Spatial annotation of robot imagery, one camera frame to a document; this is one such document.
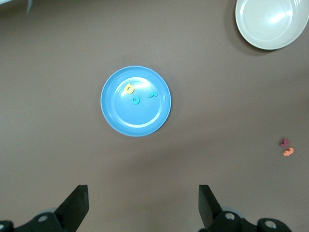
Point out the orange foam letter t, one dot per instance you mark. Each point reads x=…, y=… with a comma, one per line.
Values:
x=287, y=152

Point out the maroon foam letter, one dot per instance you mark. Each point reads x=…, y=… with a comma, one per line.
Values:
x=285, y=143

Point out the teal foam letter r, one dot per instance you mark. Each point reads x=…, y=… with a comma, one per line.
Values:
x=152, y=95

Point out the yellow foam letter d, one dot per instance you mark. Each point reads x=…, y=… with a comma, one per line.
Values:
x=126, y=89

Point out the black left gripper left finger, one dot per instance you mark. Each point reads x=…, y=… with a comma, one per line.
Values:
x=72, y=212

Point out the beige plate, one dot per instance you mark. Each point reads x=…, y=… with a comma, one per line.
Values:
x=268, y=24

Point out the teal foam letter c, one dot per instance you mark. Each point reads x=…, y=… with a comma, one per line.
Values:
x=134, y=102

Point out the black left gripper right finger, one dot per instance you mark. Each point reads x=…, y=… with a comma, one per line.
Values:
x=212, y=217

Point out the blue plate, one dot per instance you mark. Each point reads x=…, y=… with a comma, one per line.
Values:
x=140, y=118

